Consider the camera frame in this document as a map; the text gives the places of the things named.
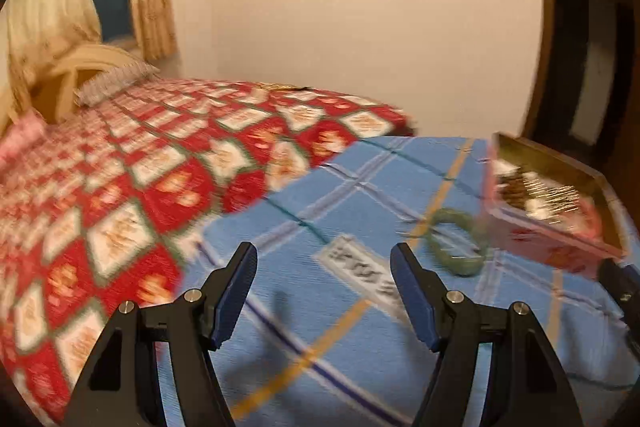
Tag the pink bangle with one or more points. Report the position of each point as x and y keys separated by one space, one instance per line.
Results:
x=590 y=224

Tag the cream wooden headboard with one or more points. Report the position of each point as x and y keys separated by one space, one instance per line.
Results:
x=53 y=93

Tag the dark wooden door frame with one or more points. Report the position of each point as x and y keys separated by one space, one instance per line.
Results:
x=583 y=77

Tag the green jade bangle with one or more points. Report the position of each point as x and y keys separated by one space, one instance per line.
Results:
x=459 y=265

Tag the beads on far bed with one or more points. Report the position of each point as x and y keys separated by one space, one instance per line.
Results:
x=271 y=86

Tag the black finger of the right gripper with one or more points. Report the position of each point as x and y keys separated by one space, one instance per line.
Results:
x=622 y=284

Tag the yellow curtain left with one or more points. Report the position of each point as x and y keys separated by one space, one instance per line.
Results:
x=40 y=32

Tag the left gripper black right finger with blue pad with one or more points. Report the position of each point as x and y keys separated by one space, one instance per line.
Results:
x=527 y=385

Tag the checked pillow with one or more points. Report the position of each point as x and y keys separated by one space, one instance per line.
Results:
x=105 y=84

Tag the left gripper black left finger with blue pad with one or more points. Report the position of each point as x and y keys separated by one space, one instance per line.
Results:
x=120 y=384

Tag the blue plaid folded blanket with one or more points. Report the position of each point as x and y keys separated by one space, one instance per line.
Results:
x=324 y=340

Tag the red patchwork bed cover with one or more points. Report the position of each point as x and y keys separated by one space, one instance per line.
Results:
x=110 y=205

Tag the pink pillow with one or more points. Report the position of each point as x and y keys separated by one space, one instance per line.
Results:
x=25 y=132

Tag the pink metal tin box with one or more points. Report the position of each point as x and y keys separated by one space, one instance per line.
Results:
x=510 y=229

